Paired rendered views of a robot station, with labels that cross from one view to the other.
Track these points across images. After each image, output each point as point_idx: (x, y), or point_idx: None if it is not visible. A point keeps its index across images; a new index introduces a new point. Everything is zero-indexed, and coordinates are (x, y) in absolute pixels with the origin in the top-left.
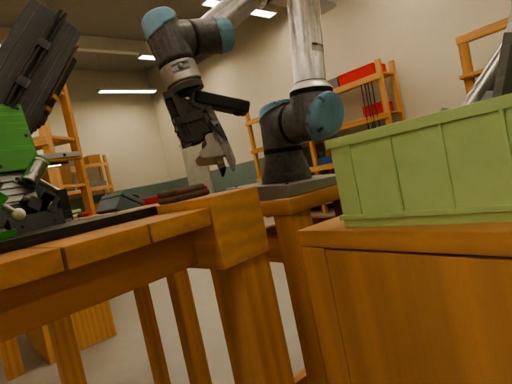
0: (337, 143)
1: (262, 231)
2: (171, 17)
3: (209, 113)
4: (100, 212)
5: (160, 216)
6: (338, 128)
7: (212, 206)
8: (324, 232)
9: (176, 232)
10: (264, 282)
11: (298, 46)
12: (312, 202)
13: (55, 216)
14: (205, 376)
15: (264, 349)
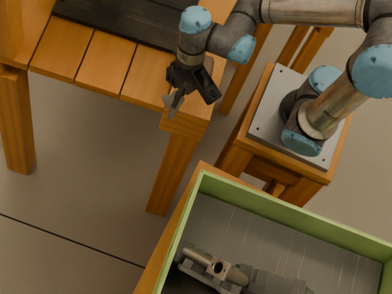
0: (196, 179)
1: (198, 135)
2: (191, 33)
3: (181, 87)
4: None
5: (154, 77)
6: (303, 155)
7: (164, 109)
8: (189, 181)
9: (135, 104)
10: (185, 146)
11: (321, 97)
12: (257, 152)
13: None
14: (238, 88)
15: (167, 158)
